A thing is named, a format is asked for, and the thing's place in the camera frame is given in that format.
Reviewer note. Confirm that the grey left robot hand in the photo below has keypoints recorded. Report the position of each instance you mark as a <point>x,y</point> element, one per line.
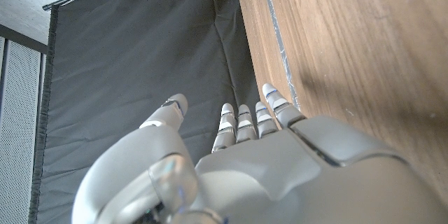
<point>280,175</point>

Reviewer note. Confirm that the grey tape outline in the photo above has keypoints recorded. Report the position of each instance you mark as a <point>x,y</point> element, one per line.
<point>276,35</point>

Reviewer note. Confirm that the black backdrop cloth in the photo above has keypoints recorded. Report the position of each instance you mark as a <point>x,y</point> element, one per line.
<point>140,52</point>

